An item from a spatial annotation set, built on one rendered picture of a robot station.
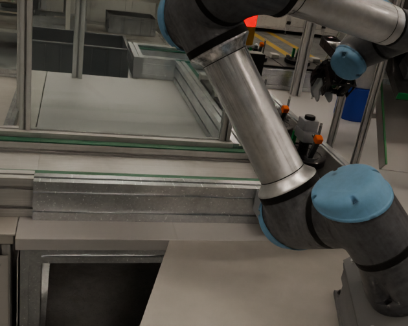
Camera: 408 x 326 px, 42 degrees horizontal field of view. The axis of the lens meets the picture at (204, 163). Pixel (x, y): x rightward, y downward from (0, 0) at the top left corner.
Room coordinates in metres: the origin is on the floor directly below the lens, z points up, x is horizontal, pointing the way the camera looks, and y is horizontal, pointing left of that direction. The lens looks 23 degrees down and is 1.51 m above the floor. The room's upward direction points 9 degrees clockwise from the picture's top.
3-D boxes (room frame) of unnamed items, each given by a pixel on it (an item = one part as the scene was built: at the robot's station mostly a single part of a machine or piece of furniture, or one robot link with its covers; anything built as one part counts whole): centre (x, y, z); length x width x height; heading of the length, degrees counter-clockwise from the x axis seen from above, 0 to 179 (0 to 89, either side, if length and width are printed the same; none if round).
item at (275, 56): (2.85, -0.41, 1.01); 0.24 x 0.24 x 0.13; 16
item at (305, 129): (1.43, -0.27, 1.07); 0.08 x 0.04 x 0.07; 16
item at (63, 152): (1.36, 0.02, 0.91); 0.84 x 0.28 x 0.10; 106
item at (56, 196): (1.20, -0.05, 0.91); 0.89 x 0.06 x 0.11; 106
